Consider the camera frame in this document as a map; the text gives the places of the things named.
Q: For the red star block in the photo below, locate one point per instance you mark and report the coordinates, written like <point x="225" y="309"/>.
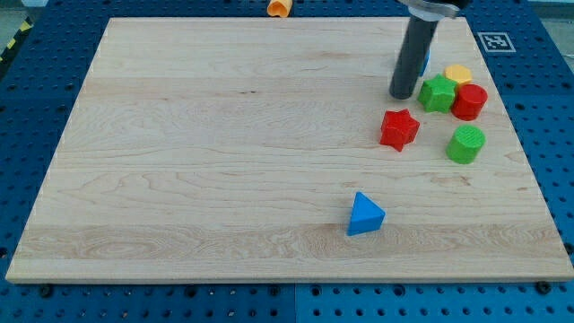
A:
<point x="398" y="129"/>

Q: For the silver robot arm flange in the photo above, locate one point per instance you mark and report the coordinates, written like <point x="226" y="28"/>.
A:
<point x="435" y="10"/>

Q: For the green star block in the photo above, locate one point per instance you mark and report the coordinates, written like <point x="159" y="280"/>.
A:
<point x="437" y="94"/>

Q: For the light wooden board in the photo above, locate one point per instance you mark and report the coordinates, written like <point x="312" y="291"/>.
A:
<point x="230" y="150"/>

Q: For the blue triangle block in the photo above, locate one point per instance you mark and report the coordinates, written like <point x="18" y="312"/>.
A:
<point x="366" y="215"/>

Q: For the orange block at top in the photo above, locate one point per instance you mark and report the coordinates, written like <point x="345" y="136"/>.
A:
<point x="279" y="8"/>

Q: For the blue block behind rod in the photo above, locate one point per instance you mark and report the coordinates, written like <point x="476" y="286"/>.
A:
<point x="425" y="63"/>

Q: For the green cylinder block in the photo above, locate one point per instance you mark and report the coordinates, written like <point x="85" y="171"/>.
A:
<point x="465" y="144"/>

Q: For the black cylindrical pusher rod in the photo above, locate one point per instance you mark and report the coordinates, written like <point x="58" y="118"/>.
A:
<point x="411" y="58"/>

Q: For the red cylinder block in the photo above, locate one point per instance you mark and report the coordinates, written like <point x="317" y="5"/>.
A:
<point x="469" y="102"/>

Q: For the yellow hexagon block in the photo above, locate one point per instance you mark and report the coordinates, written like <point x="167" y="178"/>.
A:
<point x="460" y="74"/>

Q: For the white fiducial marker tag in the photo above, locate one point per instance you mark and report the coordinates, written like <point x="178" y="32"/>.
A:
<point x="496" y="42"/>

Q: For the yellow black hazard tape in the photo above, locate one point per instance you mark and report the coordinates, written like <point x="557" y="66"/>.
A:
<point x="15" y="43"/>

